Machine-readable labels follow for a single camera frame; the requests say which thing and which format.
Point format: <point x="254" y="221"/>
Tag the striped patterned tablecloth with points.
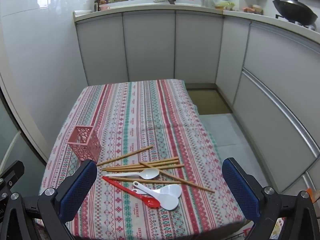
<point x="140" y="120"/>

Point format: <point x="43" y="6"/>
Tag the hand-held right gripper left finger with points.
<point x="77" y="192"/>

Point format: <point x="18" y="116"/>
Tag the wooden chopstick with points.
<point x="125" y="179"/>
<point x="170" y="167"/>
<point x="125" y="155"/>
<point x="150" y="164"/>
<point x="185" y="180"/>
<point x="140" y="163"/>

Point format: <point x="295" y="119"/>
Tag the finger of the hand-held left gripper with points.
<point x="12" y="172"/>

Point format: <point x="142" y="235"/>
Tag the pink perforated utensil holder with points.
<point x="83" y="145"/>

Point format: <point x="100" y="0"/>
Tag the black wok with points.
<point x="295" y="8"/>

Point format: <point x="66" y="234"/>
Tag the grey cabinet door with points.
<point x="150" y="47"/>
<point x="197" y="47"/>
<point x="232" y="62"/>
<point x="102" y="50"/>

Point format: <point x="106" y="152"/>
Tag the pink bowl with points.
<point x="105" y="7"/>

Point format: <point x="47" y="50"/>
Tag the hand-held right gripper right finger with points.
<point x="240" y="192"/>

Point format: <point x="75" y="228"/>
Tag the wide white soup spoon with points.
<point x="167" y="200"/>
<point x="172" y="189"/>

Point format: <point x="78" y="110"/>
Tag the red plastic spoon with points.
<point x="150" y="202"/>

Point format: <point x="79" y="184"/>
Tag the grey cabinet drawer front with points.
<point x="270" y="135"/>
<point x="282" y="62"/>

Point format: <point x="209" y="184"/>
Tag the olive floor mat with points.
<point x="208" y="101"/>

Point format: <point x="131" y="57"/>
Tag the slim white plastic spoon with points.
<point x="150" y="173"/>

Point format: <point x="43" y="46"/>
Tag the white kitchen countertop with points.
<point x="155" y="7"/>

